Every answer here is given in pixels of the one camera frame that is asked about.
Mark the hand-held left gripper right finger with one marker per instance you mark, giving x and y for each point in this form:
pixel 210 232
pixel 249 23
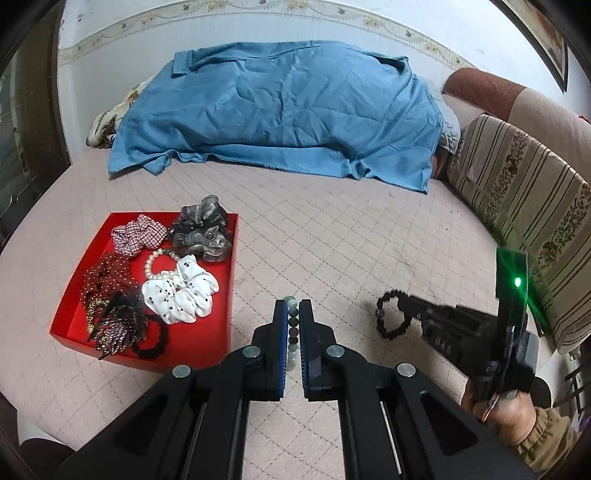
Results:
pixel 304 355

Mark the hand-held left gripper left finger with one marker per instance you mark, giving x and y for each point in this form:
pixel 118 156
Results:
pixel 279 350

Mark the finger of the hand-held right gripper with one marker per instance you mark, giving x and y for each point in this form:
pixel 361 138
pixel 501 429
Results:
pixel 415 309

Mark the red box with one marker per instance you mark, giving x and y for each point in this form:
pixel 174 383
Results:
pixel 203 337

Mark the white black-dotted scrunchie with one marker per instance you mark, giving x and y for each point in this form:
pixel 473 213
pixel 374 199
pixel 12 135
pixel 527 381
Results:
pixel 184 295

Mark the black gold glitter scrunchie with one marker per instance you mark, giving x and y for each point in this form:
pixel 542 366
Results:
pixel 117 323

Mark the red polka dot scrunchie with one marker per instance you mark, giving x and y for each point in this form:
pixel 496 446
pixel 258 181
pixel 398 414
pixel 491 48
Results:
pixel 108 274

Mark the person's right forearm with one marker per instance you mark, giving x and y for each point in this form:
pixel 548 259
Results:
pixel 549 438

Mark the person's right hand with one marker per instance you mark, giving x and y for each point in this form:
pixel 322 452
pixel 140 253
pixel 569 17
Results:
pixel 508 415

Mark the grey sheer scrunchie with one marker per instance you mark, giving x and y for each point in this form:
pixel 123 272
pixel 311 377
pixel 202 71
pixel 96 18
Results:
pixel 201 230

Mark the striped floral beige cushion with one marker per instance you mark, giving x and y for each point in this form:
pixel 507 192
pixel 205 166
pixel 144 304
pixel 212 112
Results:
pixel 521 194

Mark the red white plaid scrunchie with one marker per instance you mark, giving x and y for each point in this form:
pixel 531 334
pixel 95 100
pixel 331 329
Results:
pixel 138 235

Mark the grey-white quilted pillow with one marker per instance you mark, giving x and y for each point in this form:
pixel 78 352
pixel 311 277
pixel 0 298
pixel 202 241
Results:
pixel 450 129

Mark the brown and beige bolster cushion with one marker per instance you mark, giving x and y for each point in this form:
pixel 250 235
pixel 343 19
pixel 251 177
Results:
pixel 489 92

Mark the blue blanket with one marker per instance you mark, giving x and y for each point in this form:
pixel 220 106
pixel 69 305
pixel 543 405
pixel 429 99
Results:
pixel 286 106

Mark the floral patterned pillow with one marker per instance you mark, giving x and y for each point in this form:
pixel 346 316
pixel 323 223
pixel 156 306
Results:
pixel 104 124

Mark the dark wooden glass door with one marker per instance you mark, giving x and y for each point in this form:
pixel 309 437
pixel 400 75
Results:
pixel 27 138

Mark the dark framed wall picture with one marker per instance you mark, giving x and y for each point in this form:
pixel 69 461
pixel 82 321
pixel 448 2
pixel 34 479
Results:
pixel 549 41

